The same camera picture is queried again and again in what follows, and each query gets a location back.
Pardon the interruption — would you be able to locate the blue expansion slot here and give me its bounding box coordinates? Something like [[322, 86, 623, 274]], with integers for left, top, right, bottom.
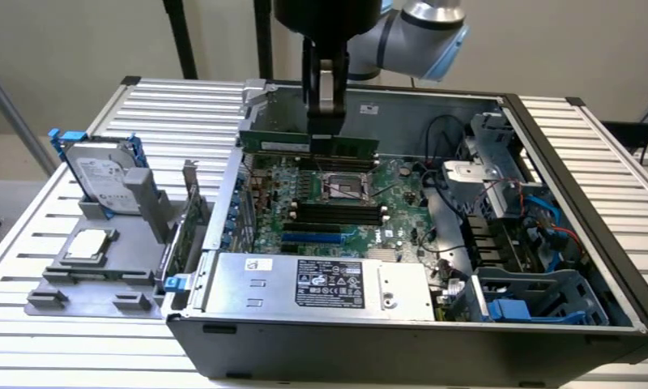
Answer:
[[280, 231, 342, 245]]

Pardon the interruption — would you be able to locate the grey parts rack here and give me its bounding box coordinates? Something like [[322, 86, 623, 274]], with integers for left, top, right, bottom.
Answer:
[[25, 159, 217, 321]]

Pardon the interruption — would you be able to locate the green graphics card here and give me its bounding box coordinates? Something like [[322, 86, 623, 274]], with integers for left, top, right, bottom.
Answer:
[[160, 159, 213, 285]]

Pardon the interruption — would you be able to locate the black stand pole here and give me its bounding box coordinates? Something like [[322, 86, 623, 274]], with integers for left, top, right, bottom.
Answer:
[[161, 0, 200, 80], [253, 0, 276, 80]]

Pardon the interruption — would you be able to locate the green motherboard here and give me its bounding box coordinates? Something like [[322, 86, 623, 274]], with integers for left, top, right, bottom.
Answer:
[[236, 152, 439, 264]]

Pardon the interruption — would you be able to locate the blue disk bay latch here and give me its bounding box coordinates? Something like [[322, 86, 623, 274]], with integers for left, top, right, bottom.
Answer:
[[487, 298, 532, 324]]

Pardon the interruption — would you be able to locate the grey plastic disk bay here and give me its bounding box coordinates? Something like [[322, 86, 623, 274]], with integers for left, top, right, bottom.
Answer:
[[471, 266, 611, 326]]

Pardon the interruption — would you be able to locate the black box on frame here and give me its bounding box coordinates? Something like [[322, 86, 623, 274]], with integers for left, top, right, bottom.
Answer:
[[600, 120, 648, 150]]

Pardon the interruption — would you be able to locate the silver CPU chip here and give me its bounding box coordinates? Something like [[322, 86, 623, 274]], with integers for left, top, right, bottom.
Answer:
[[65, 228, 120, 261]]

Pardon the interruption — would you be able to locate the black fan shroud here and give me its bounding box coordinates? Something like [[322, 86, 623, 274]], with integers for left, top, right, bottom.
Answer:
[[463, 213, 525, 265]]

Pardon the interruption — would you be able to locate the metal CPU socket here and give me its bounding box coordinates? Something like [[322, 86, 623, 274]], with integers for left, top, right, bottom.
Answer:
[[316, 171, 372, 200]]

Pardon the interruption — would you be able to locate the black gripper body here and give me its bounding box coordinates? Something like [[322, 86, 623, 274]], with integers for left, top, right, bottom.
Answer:
[[272, 0, 384, 42]]

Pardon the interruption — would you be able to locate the aluminium profile bar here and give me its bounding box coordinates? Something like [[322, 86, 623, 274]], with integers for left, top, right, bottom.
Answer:
[[0, 52, 56, 176]]

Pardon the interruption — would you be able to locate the red wire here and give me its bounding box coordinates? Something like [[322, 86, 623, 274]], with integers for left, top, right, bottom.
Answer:
[[559, 225, 588, 261]]

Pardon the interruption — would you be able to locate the green RAM stick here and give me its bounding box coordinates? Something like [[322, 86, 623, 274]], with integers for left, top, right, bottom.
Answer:
[[236, 129, 381, 158]]

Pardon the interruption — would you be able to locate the blue wire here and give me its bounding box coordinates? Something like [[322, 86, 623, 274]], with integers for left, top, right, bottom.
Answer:
[[520, 193, 575, 267]]

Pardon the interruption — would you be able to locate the black expansion slot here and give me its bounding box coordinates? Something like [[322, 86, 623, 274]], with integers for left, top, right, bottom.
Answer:
[[282, 221, 342, 235]]

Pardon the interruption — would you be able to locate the metal drive cage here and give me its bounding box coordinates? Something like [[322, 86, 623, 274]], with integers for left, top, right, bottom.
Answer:
[[440, 112, 543, 216]]

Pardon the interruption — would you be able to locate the thin black wire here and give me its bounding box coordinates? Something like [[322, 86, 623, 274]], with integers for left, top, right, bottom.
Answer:
[[416, 229, 440, 255]]

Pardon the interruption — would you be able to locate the silver hard disk blue carrier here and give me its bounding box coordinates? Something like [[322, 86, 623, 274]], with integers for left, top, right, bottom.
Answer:
[[48, 128, 150, 220]]

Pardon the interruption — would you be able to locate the black wire loop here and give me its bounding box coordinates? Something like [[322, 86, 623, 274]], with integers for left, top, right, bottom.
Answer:
[[424, 114, 472, 164]]

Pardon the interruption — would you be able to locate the silver power supply unit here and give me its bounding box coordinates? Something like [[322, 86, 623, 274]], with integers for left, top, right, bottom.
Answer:
[[201, 252, 440, 322]]

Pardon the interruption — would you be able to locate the black open PC case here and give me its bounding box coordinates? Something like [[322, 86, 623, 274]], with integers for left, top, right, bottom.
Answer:
[[164, 79, 648, 380]]

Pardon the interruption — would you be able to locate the black power supply label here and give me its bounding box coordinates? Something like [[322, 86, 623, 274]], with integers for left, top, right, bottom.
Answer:
[[294, 259, 368, 310]]

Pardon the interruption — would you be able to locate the black RAM slot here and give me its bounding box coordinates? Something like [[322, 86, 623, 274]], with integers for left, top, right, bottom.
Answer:
[[289, 205, 385, 212], [246, 153, 380, 163], [288, 210, 385, 218], [246, 160, 378, 171], [289, 200, 385, 207], [288, 216, 385, 224]]

